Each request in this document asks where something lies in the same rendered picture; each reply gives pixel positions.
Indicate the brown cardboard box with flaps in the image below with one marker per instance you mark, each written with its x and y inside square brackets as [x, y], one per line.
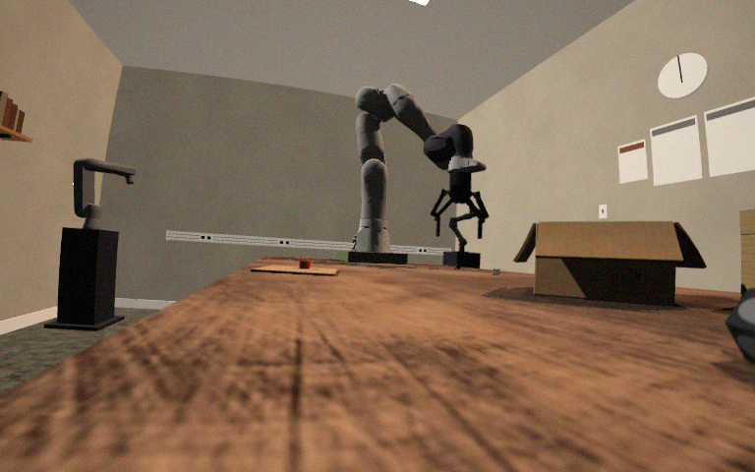
[608, 242]

